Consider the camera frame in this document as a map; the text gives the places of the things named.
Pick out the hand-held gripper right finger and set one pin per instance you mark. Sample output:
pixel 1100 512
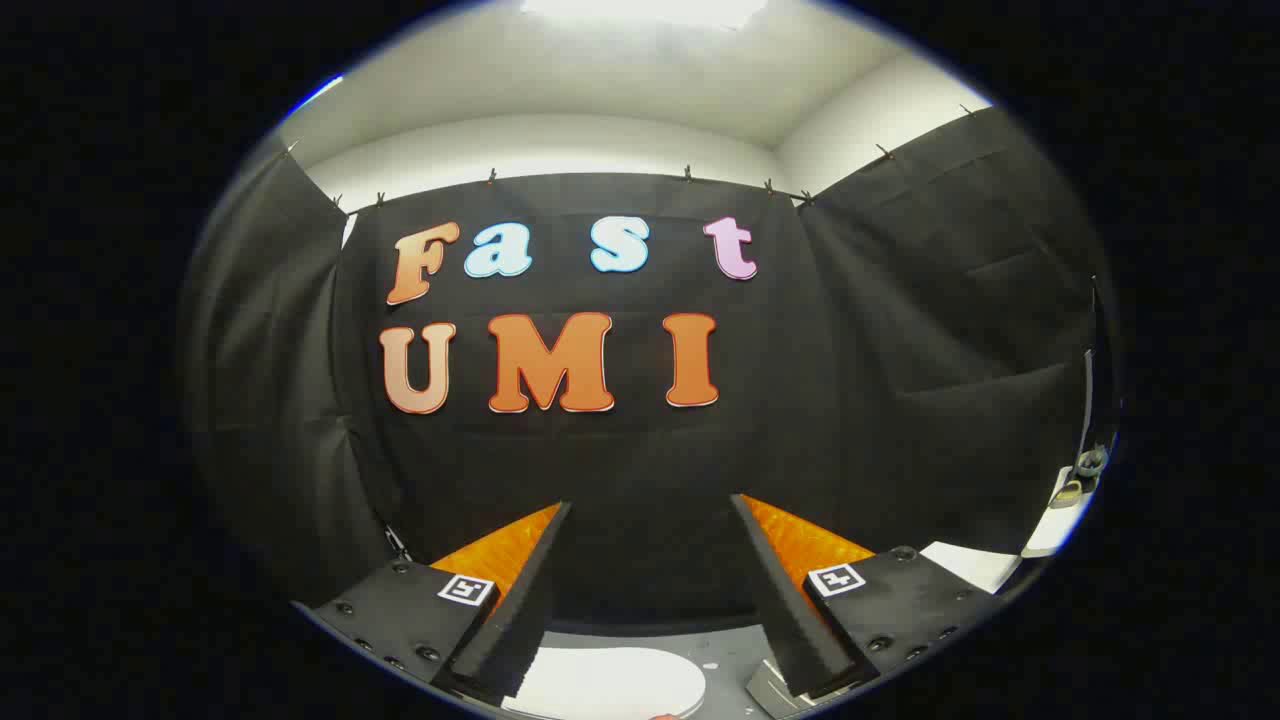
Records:
pixel 785 610

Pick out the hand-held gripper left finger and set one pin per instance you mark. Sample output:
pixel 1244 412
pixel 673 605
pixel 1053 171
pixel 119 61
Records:
pixel 520 610

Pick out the black backdrop cloth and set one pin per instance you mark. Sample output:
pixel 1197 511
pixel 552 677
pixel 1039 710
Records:
pixel 620 460

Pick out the white box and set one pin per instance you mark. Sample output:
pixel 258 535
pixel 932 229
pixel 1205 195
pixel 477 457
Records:
pixel 975 565

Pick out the white stand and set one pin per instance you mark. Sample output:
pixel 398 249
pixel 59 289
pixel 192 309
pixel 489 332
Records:
pixel 1050 530

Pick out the small grey object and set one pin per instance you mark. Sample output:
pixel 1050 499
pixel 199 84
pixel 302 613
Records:
pixel 1092 462

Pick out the row of small cloth clips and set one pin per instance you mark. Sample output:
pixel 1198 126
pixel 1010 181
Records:
pixel 688 172

